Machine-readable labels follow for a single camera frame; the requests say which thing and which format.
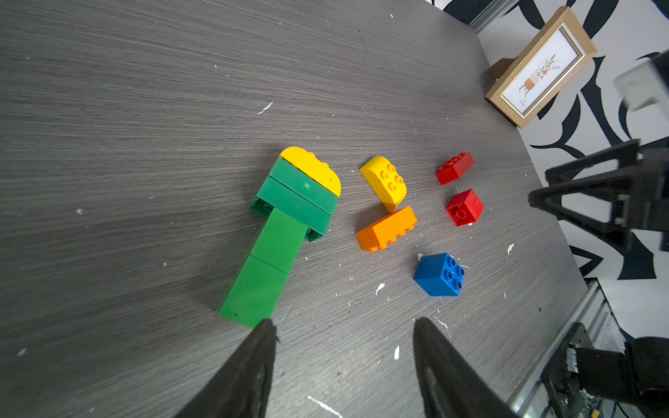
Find orange long lego brick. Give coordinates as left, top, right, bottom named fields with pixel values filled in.
left=356, top=207, right=417, bottom=253

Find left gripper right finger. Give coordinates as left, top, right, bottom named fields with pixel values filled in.
left=413, top=317, right=515, bottom=417

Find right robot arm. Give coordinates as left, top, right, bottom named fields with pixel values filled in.
left=529, top=139, right=668, bottom=417

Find yellow curved lego brick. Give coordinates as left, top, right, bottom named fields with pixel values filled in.
left=280, top=146, right=341, bottom=197
left=360, top=156, right=408, bottom=214

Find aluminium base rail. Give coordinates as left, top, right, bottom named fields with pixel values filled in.
left=508, top=281, right=625, bottom=417

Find blue square lego brick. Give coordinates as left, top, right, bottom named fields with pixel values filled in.
left=414, top=253, right=465, bottom=297

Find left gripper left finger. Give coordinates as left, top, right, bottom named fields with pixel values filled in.
left=176, top=319, right=279, bottom=417

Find red square lego brick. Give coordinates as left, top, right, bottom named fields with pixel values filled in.
left=446, top=189, right=484, bottom=226

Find dark green long lego brick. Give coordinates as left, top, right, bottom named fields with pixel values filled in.
left=269, top=158, right=339, bottom=214

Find light green square lego brick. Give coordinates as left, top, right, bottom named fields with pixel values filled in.
left=219, top=255, right=289, bottom=328

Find dark green upturned lego brick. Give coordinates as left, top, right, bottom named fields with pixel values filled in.
left=251, top=177, right=332, bottom=241

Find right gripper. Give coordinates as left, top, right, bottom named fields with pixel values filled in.
left=528, top=139, right=668, bottom=251

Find wooden picture frame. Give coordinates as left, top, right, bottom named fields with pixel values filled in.
left=485, top=6, right=598, bottom=128

